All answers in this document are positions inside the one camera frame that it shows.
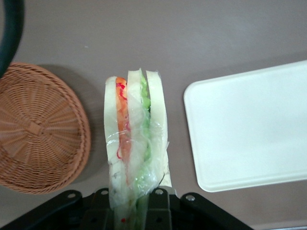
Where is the plastic triangle sandwich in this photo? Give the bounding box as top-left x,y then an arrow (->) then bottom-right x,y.
103,68 -> 173,230

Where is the round brown wicker basket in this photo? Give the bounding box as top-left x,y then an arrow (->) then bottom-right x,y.
0,62 -> 92,195

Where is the cream rectangular tray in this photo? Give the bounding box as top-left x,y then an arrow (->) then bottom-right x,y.
183,59 -> 307,194

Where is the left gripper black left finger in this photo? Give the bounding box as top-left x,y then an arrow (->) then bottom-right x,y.
83,188 -> 116,230

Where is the brown tablecloth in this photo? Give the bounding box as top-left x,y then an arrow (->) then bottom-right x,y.
0,0 -> 307,230

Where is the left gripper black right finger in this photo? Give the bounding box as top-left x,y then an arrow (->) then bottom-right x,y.
143,188 -> 180,230

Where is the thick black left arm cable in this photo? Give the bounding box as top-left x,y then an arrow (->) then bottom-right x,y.
0,0 -> 25,78

